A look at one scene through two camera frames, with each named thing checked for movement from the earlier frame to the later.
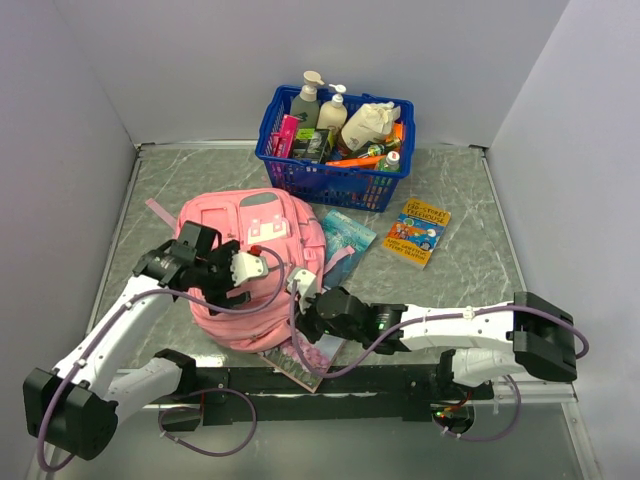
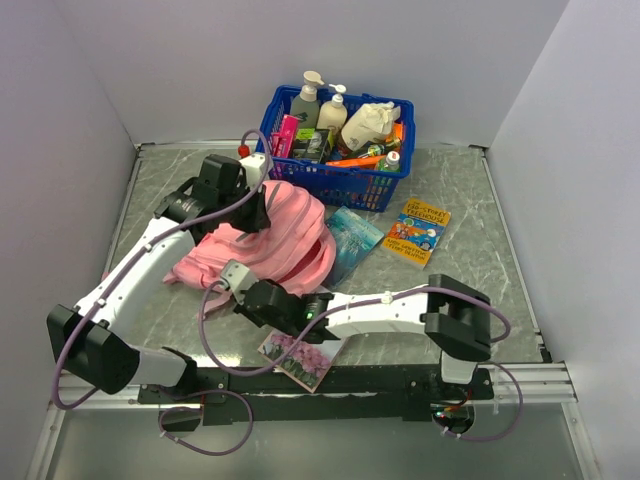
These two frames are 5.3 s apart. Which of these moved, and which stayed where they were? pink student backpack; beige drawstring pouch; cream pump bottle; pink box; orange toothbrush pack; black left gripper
Moved: pink student backpack; black left gripper
Stayed: cream pump bottle; beige drawstring pouch; orange toothbrush pack; pink box
